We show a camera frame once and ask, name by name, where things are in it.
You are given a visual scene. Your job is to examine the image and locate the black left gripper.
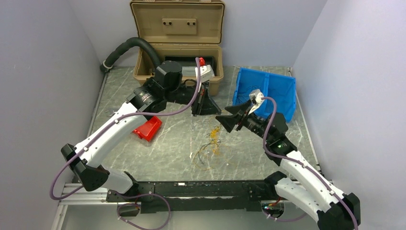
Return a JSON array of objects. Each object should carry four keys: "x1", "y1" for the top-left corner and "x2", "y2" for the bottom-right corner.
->
[{"x1": 165, "y1": 79, "x2": 222, "y2": 117}]

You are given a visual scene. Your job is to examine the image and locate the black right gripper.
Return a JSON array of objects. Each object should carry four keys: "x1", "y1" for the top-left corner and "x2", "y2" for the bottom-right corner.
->
[{"x1": 215, "y1": 99, "x2": 272, "y2": 142}]

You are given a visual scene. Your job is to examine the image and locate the yellow wire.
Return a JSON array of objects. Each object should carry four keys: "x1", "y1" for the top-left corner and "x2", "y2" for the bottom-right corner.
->
[{"x1": 193, "y1": 125, "x2": 238, "y2": 171}]

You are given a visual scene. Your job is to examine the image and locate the red bin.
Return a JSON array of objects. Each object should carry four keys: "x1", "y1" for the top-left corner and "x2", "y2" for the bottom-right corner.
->
[{"x1": 133, "y1": 116, "x2": 162, "y2": 142}]

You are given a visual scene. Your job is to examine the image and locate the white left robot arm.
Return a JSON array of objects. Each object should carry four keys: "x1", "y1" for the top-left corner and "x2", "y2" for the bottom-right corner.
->
[{"x1": 61, "y1": 61, "x2": 221, "y2": 201}]

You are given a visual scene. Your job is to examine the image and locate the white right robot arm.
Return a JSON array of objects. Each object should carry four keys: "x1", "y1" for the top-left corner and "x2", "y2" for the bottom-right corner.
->
[{"x1": 216, "y1": 101, "x2": 361, "y2": 230}]

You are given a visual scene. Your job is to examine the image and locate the blue bin left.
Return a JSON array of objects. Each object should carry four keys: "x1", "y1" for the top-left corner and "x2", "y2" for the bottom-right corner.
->
[{"x1": 232, "y1": 68, "x2": 270, "y2": 105}]

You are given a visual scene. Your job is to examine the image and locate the blue bin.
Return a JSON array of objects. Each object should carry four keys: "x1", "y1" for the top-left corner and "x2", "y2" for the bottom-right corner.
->
[
  {"x1": 232, "y1": 68, "x2": 270, "y2": 105},
  {"x1": 265, "y1": 73, "x2": 296, "y2": 122}
]

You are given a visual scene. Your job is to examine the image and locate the black tray in case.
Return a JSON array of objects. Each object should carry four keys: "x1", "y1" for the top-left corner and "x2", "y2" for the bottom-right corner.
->
[{"x1": 164, "y1": 56, "x2": 216, "y2": 77}]

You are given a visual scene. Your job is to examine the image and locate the blue bin right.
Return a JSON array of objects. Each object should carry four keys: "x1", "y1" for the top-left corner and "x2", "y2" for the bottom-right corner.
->
[{"x1": 265, "y1": 73, "x2": 296, "y2": 122}]

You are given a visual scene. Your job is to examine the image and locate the tan tool case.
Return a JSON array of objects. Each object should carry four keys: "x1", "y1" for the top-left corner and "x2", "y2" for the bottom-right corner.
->
[{"x1": 130, "y1": 0, "x2": 226, "y2": 95}]

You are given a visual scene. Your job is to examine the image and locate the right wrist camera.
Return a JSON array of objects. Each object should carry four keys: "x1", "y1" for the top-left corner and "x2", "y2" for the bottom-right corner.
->
[{"x1": 248, "y1": 89, "x2": 264, "y2": 115}]

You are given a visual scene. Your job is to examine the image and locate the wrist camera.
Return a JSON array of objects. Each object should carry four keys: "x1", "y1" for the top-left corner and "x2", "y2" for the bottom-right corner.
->
[
  {"x1": 248, "y1": 89, "x2": 264, "y2": 115},
  {"x1": 194, "y1": 57, "x2": 215, "y2": 92}
]

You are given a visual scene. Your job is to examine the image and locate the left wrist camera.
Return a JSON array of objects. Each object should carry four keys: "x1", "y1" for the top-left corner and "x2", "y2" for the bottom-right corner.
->
[{"x1": 194, "y1": 57, "x2": 215, "y2": 92}]

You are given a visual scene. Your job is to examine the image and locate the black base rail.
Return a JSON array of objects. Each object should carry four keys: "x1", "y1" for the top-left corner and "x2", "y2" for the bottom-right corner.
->
[{"x1": 106, "y1": 180, "x2": 282, "y2": 215}]

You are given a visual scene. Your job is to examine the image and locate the black corrugated hose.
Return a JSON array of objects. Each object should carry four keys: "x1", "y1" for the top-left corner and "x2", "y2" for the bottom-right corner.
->
[{"x1": 100, "y1": 37, "x2": 164, "y2": 76}]

